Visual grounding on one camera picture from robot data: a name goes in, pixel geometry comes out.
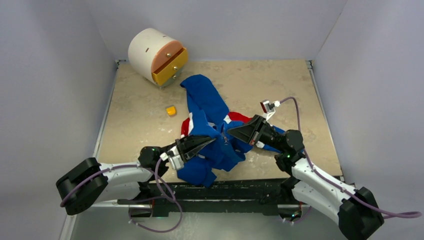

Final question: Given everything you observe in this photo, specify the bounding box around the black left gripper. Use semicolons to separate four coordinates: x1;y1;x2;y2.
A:
162;134;216;164

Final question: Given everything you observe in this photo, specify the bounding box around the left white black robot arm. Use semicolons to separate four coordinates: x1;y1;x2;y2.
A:
55;135;215;216

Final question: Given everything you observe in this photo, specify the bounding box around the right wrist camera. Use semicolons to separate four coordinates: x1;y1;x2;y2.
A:
260;100;281;121

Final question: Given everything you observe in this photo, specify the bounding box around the small yellow grey block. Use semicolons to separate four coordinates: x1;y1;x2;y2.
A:
165;105;177;117

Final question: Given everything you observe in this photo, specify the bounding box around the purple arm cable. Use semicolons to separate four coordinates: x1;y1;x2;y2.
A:
279;96;423;226
59;158;184;233

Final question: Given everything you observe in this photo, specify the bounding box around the round white drawer cabinet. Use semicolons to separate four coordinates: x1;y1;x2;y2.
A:
127;28;189;89

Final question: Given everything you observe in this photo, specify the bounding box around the blue white red jacket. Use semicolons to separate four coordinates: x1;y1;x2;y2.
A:
176;74;286;189

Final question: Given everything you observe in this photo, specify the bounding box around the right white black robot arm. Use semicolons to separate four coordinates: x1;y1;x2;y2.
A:
226;115;385;240

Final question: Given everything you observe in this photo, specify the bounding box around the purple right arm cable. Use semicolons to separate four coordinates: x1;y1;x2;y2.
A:
279;96;423;226

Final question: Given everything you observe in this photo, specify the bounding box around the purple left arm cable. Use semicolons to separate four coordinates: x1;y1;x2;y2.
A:
59;158;184;233

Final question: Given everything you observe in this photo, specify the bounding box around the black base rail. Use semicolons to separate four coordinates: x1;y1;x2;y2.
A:
117;178;308;218

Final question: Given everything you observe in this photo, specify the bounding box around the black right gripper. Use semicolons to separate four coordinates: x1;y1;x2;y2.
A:
226;115;286;152

